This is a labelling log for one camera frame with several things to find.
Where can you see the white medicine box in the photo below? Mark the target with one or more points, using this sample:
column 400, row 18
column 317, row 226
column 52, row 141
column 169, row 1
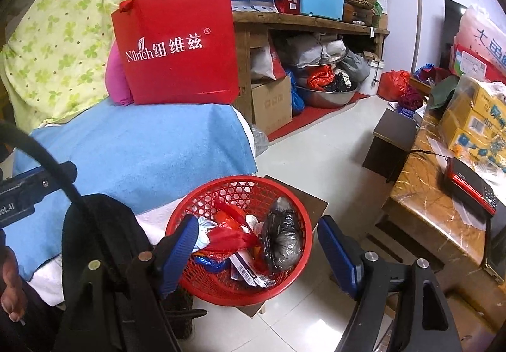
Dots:
column 249, row 273

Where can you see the black cloth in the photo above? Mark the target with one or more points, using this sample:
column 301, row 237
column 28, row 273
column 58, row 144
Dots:
column 114, row 225

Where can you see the white sack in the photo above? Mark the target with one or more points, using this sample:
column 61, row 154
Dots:
column 265, row 63

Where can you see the black plastic bag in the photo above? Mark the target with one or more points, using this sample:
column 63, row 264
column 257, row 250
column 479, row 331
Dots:
column 336, row 82

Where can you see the dark brown side table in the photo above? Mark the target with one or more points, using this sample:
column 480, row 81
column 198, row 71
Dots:
column 391, row 138

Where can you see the pink pillow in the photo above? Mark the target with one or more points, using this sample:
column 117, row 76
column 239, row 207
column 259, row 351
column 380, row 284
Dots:
column 118, row 79

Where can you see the person's left hand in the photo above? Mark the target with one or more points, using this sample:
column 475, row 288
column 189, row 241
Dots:
column 10, row 281

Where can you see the green clover print quilt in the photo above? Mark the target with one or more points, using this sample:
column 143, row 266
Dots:
column 59, row 40

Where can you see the white printed plastic bag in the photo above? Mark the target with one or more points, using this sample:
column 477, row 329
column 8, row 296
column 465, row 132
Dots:
column 486, row 32

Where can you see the blue plastic bag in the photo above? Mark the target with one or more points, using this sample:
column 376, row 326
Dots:
column 297, row 101
column 211, row 263

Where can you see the white metal pot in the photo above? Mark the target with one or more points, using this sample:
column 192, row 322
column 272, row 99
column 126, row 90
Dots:
column 369, row 79

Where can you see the brown cardboard box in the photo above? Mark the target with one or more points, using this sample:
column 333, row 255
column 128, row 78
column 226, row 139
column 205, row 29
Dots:
column 272, row 107

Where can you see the yellow cardboard carton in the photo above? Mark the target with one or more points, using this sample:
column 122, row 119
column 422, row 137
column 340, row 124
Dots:
column 490, row 103
column 474, row 138

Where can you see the black case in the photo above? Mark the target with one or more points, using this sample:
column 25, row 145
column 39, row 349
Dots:
column 496, row 241

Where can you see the steel basin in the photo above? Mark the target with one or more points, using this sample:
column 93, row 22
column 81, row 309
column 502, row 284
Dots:
column 328, row 99

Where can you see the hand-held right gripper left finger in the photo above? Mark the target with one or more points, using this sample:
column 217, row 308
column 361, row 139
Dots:
column 180, row 249

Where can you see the green cloth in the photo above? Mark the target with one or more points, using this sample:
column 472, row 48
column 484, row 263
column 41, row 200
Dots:
column 444, row 93

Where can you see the light blue wrapper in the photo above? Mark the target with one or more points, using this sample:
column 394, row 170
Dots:
column 205, row 233

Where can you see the red plastic basket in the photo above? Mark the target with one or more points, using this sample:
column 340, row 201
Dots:
column 237, row 188

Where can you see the maroon plastic bag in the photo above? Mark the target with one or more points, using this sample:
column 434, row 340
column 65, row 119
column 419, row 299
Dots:
column 411, row 97

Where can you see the red floor mat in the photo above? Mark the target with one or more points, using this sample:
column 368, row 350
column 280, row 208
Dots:
column 300, row 119

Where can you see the grey sacks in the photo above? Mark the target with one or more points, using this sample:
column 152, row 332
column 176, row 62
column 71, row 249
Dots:
column 312, row 50

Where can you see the blue blanket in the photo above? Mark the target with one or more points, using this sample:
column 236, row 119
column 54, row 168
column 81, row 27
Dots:
column 138, row 154

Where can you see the white wall pipe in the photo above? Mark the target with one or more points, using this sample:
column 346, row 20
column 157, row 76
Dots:
column 417, row 0

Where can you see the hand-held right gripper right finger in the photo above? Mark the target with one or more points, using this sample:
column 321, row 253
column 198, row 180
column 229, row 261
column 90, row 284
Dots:
column 338, row 253

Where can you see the black television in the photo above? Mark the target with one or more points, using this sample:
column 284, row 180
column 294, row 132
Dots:
column 452, row 32

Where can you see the wooden shelf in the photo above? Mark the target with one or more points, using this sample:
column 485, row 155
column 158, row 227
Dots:
column 308, row 22

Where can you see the red flat box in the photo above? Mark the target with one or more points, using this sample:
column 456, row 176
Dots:
column 478, row 65

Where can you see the dark grey plastic bag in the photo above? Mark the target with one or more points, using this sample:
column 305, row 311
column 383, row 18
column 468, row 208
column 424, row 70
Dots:
column 282, row 237

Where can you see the red plastic bag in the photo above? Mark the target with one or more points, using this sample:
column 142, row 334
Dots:
column 320, row 77
column 229, row 239
column 393, row 83

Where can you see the dark wooden stool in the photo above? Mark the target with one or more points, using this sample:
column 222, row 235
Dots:
column 308, row 202

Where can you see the red paper bag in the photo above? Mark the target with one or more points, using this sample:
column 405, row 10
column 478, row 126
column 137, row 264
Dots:
column 178, row 71

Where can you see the brown marble table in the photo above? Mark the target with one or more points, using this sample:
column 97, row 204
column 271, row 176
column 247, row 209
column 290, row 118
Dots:
column 423, row 194

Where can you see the red radio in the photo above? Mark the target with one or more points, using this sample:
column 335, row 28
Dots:
column 466, row 182

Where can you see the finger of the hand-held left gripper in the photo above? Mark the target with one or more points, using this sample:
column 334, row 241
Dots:
column 23, row 190

